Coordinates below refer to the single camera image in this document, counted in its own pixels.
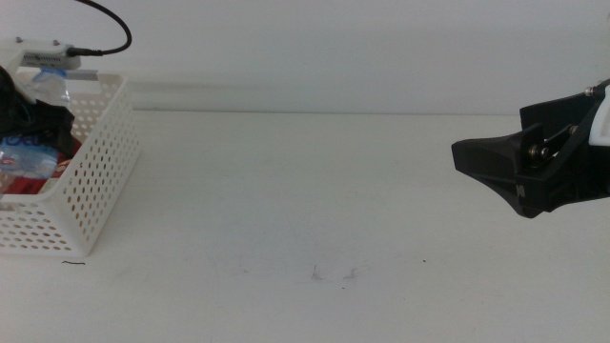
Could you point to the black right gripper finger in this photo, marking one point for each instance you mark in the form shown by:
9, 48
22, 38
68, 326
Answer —
491, 162

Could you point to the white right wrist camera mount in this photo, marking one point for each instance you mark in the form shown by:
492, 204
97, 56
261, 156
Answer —
601, 119

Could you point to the white perforated plastic basket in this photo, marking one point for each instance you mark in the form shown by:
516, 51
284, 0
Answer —
95, 190

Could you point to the clear water bottle blue cap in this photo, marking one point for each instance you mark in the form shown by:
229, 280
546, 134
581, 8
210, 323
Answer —
28, 159

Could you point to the red soda can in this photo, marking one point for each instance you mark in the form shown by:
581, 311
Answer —
28, 187

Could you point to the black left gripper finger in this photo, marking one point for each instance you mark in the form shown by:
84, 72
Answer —
54, 126

